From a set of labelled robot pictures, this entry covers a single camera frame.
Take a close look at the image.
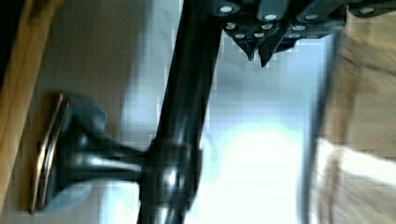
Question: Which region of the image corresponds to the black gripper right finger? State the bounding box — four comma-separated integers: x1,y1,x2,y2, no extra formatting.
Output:
259,30,286,67

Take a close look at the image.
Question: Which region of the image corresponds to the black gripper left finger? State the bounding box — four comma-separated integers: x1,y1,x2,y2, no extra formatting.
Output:
233,34,261,61

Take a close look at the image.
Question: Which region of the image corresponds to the wooden drawer with black handle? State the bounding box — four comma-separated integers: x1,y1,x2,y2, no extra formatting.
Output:
0,0,223,224

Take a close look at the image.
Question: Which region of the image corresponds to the wooden cutting board tray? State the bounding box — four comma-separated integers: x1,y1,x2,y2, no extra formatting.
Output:
307,13,396,224

